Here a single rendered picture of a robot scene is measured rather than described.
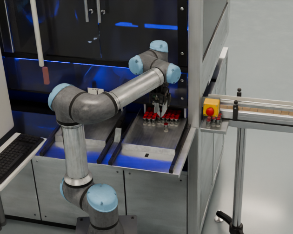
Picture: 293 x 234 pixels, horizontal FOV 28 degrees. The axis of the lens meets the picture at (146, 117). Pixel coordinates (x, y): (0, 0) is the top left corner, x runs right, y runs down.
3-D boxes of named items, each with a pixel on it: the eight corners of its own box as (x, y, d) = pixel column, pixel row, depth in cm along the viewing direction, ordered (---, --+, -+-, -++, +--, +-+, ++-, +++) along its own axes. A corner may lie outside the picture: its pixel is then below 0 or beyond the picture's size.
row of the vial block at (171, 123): (144, 120, 299) (144, 113, 296) (178, 124, 294) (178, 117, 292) (143, 123, 297) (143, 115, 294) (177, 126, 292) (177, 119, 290)
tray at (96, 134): (80, 107, 314) (79, 101, 312) (126, 112, 307) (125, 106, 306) (55, 140, 286) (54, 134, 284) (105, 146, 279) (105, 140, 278)
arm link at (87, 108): (89, 110, 199) (182, 58, 228) (69, 100, 206) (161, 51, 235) (93, 138, 206) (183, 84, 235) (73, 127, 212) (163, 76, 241)
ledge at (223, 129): (205, 117, 303) (205, 114, 303) (229, 120, 300) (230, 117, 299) (200, 131, 292) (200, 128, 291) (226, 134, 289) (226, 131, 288)
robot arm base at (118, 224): (123, 248, 233) (122, 230, 228) (86, 250, 233) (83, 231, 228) (124, 223, 246) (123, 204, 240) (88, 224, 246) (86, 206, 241)
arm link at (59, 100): (83, 218, 234) (69, 99, 206) (59, 202, 243) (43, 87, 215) (104, 203, 241) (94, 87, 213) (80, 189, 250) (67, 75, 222)
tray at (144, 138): (141, 113, 306) (140, 107, 304) (189, 119, 299) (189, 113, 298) (121, 149, 278) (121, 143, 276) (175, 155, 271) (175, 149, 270)
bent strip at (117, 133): (116, 137, 286) (115, 127, 283) (122, 138, 286) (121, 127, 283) (107, 153, 275) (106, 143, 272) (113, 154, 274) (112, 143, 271)
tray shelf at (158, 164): (71, 109, 316) (71, 106, 315) (199, 123, 299) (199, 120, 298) (34, 158, 276) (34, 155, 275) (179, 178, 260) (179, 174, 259)
